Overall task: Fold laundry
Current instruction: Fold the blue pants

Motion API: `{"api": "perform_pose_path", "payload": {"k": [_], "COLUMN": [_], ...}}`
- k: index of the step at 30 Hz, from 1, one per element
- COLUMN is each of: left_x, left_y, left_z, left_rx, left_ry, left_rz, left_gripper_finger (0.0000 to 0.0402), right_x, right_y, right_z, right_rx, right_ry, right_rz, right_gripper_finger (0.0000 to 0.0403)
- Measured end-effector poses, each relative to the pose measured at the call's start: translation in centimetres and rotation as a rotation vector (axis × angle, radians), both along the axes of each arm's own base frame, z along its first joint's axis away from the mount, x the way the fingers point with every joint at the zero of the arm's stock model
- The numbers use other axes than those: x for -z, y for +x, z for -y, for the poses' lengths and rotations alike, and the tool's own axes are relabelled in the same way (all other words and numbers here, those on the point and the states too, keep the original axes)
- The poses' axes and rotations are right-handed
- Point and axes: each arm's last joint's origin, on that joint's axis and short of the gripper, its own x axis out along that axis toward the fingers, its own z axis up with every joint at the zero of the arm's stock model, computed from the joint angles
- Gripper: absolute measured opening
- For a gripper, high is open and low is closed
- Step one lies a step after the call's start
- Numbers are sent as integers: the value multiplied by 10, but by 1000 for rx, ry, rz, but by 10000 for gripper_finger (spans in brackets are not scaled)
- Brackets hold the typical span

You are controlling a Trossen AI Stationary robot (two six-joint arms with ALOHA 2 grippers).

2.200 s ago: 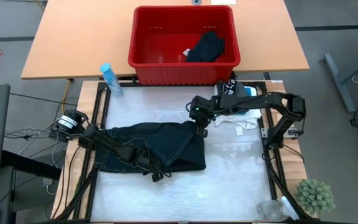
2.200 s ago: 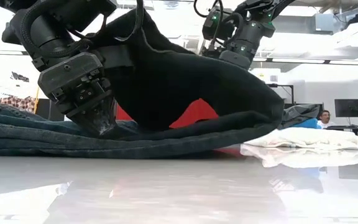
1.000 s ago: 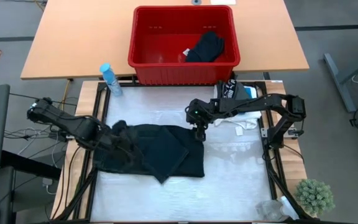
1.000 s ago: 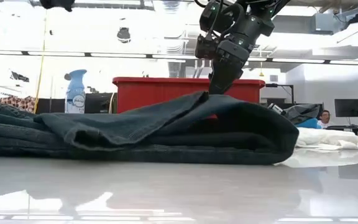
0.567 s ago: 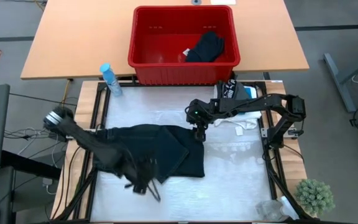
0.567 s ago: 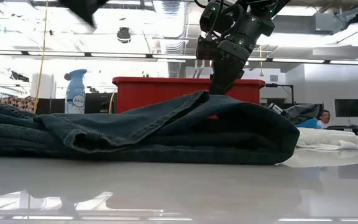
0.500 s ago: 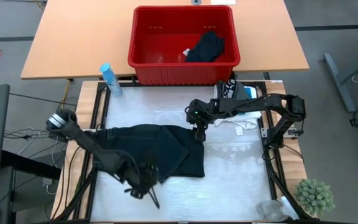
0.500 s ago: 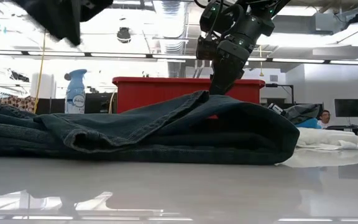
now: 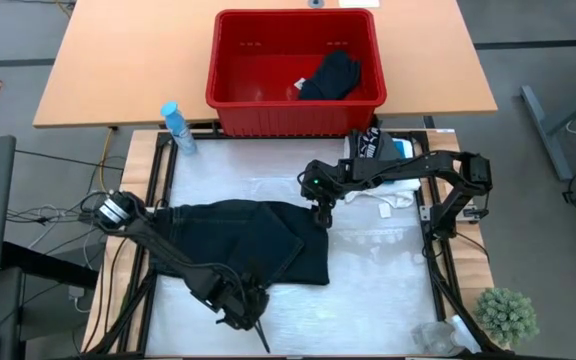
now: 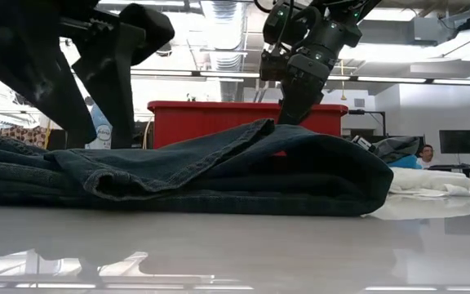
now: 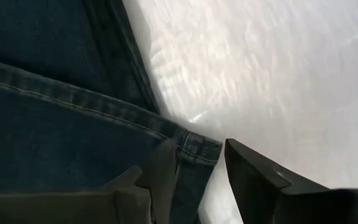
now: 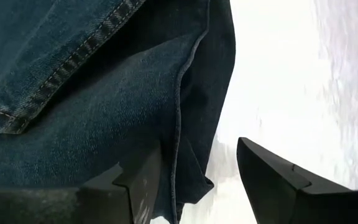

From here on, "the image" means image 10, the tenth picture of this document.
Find white lace garment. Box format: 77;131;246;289
388;166;470;199

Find black garment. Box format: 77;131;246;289
0;118;395;217

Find blue garment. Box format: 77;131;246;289
388;154;423;170

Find red plastic laundry basket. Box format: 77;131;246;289
147;100;349;157

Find ceiling light strip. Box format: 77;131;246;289
131;68;263;82
326;75;470;87

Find black wall screen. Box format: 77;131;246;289
438;129;470;155

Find silver ceiling air duct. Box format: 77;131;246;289
201;0;247;74

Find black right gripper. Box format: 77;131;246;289
277;24;362;126

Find spray bottle with blue cap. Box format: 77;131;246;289
86;104;113;150

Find black lamp stand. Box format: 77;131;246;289
347;109;387;138

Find person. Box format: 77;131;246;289
416;144;436;170

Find brown patterned fabric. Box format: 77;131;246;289
0;126;48;149

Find grey shorts with printed waistband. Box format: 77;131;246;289
351;135;421;164

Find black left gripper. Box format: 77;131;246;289
0;0;146;149

